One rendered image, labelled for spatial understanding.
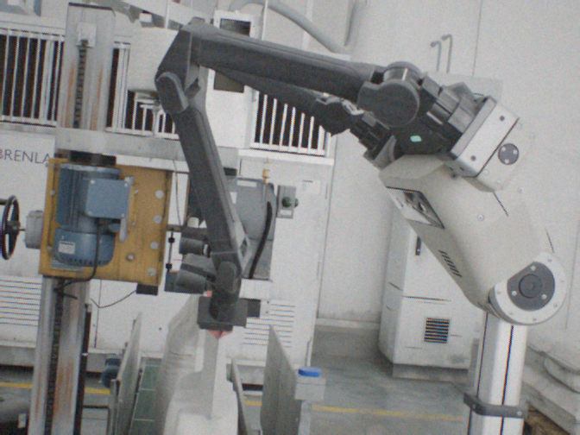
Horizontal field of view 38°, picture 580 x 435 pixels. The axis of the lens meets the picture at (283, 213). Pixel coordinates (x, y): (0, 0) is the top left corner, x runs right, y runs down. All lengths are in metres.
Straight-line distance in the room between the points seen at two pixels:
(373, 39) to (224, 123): 1.39
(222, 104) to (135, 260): 2.31
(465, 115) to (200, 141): 0.46
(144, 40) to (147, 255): 0.58
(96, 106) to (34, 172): 2.75
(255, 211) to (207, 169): 0.77
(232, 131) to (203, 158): 2.99
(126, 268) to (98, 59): 0.57
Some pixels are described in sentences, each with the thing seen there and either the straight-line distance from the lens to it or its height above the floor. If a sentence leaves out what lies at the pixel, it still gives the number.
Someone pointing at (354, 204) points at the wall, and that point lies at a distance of 6.43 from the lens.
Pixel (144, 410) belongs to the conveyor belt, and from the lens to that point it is 3.41.
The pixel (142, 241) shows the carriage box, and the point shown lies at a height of 1.14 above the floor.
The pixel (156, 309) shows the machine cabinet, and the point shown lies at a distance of 5.09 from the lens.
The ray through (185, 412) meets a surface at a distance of 1.93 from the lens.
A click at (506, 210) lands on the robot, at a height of 1.34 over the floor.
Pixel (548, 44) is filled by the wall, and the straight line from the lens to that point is 6.94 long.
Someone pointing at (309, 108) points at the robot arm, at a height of 1.52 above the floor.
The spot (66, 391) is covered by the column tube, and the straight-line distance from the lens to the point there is 2.45.
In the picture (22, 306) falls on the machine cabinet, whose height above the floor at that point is 0.41.
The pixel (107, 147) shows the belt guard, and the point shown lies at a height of 1.38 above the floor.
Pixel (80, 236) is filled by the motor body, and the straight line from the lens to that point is 2.10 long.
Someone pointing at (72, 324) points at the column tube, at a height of 0.89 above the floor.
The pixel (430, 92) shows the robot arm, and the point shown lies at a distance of 1.37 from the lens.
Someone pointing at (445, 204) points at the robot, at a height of 1.34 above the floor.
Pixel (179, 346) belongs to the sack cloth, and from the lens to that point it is 2.59.
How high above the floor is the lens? 1.37
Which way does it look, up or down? 3 degrees down
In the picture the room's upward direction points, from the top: 6 degrees clockwise
